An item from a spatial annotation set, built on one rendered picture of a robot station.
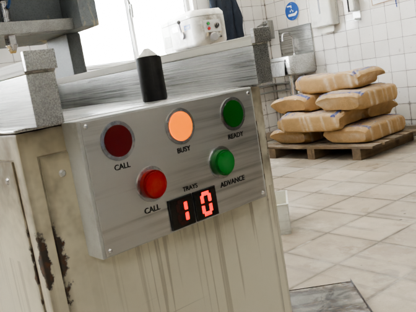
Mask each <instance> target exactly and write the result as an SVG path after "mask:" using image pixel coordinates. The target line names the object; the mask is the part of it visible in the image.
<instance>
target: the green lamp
mask: <svg viewBox="0 0 416 312"><path fill-rule="evenodd" d="M223 116H224V119H225V122H226V123H227V124H228V125H229V126H231V127H237V126H239V125H240V124H241V122H242V120H243V109H242V106H241V105H240V103H239V102H237V101H236V100H230V101H229V102H227V104H226V105H225V107H224V110H223Z"/></svg>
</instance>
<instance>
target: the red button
mask: <svg viewBox="0 0 416 312"><path fill-rule="evenodd" d="M140 188H141V191H142V193H143V195H144V196H145V197H147V198H151V199H157V198H160V197H161V196H162V195H163V194H164V193H165V191H166V188H167V179H166V177H165V175H164V174H163V173H162V172H161V171H159V170H148V171H146V172H145V173H144V174H143V175H142V178H141V181H140Z"/></svg>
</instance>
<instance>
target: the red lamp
mask: <svg viewBox="0 0 416 312"><path fill-rule="evenodd" d="M131 146H132V135H131V133H130V132H129V130H128V129H127V128H126V127H124V126H122V125H114V126H112V127H111V128H109V130H107V132H106V134H105V147H106V149H107V151H108V152H109V153H110V154H111V155H113V156H115V157H122V156H124V155H126V154H127V153H128V152H129V151H130V149H131Z"/></svg>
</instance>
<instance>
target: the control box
mask: <svg viewBox="0 0 416 312"><path fill-rule="evenodd" d="M230 100H236V101H237V102H239V103H240V105H241V106H242V109H243V120H242V122H241V124H240V125H239V126H237V127H231V126H229V125H228V124H227V123H226V122H225V119H224V116H223V110H224V107H225V105H226V104H227V102H229V101H230ZM178 111H183V112H185V113H187V114H188V115H189V117H190V118H191V121H192V124H193V130H192V133H191V135H190V136H189V137H188V138H187V139H186V140H184V141H178V140H176V139H175V138H174V137H173V136H172V135H171V133H170V129H169V123H170V119H171V117H172V116H173V114H175V113H176V112H178ZM114 125H122V126H124V127H126V128H127V129H128V130H129V132H130V133H131V135H132V146H131V149H130V151H129V152H128V153H127V154H126V155H124V156H122V157H115V156H113V155H111V154H110V153H109V152H108V151H107V149H106V147H105V134H106V132H107V130H109V128H111V127H112V126H114ZM61 126H62V129H63V135H64V141H65V145H66V150H67V151H68V155H69V161H70V164H71V170H72V175H73V179H74V185H75V189H76V194H77V200H78V204H79V210H80V216H81V219H82V224H83V228H84V234H85V240H86V244H87V249H88V253H89V256H92V257H95V258H99V259H102V260H104V259H107V258H110V257H112V256H115V255H117V254H120V253H123V252H125V251H127V250H130V249H133V248H135V247H138V246H140V245H143V244H145V243H148V242H150V241H153V240H156V239H158V238H161V237H163V236H166V235H169V234H171V233H173V232H176V231H178V230H181V229H184V228H186V227H189V226H191V225H194V224H196V223H199V222H202V221H204V220H207V219H209V218H212V217H215V216H216V215H219V214H222V213H224V212H227V211H230V210H232V209H235V208H237V207H239V206H243V205H245V204H247V203H250V202H253V201H255V200H257V199H260V198H262V197H265V196H267V193H266V185H265V181H264V172H263V168H262V160H261V152H260V147H259V139H258V131H257V127H256V118H255V114H254V106H253V98H252V93H251V87H243V88H237V89H230V90H224V91H220V92H214V93H208V94H205V95H199V96H195V97H189V98H183V99H179V100H173V101H170V102H164V103H158V104H154V105H148V106H142V107H139V108H133V109H129V110H123V111H117V112H113V113H107V114H104V115H98V116H92V117H88V118H82V119H76V120H72V121H66V122H64V123H62V125H61ZM221 149H226V150H229V151H230V152H231V153H232V154H233V156H234V159H235V166H234V168H233V171H232V172H231V173H230V174H229V175H218V174H216V172H215V171H214V169H213V167H212V158H213V156H214V154H215V153H216V151H218V150H221ZM148 170H159V171H161V172H162V173H163V174H164V175H165V177H166V179H167V188H166V191H165V193H164V194H163V195H162V196H161V197H160V198H157V199H151V198H147V197H145V196H144V195H143V193H142V191H141V188H140V181H141V178H142V175H143V174H144V173H145V172H146V171H148ZM207 190H209V193H210V194H211V198H212V200H211V201H210V203H212V205H213V210H212V214H210V215H208V216H205V214H203V213H202V206H203V204H201V198H200V196H202V195H201V193H202V192H204V191H207ZM181 199H185V201H187V203H188V209H186V210H187V212H188V211H189V218H190V219H189V220H188V222H189V223H187V224H185V225H182V226H181V223H179V222H178V215H179V212H178V213H177V211H176V205H177V201H179V200H181Z"/></svg>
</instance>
